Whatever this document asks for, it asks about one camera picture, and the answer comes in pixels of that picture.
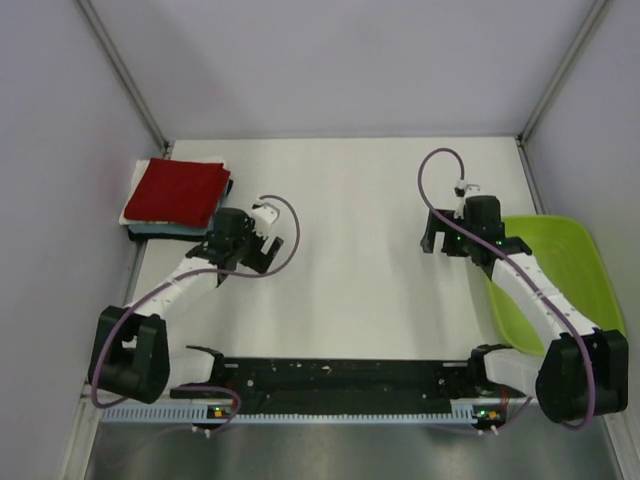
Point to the red t shirt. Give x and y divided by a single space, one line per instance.
177 192

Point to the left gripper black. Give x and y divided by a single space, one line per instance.
259 260

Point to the green plastic bin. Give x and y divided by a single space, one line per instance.
568 256

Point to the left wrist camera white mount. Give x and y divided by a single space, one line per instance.
264 215

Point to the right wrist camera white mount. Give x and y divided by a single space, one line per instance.
464 191

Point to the right corner aluminium post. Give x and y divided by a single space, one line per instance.
588 27

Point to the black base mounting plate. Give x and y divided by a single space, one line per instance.
338 386

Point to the left corner aluminium post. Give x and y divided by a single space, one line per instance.
119 68

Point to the white slotted cable duct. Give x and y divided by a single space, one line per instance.
463 414

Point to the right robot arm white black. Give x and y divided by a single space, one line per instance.
583 370

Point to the corner aluminium post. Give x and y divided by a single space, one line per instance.
588 27
119 68

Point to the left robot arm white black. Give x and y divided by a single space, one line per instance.
141 350

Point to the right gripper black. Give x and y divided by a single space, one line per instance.
435 225

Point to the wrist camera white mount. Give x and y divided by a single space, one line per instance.
464 191
264 215

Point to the white floral folded t shirt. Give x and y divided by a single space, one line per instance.
145 165

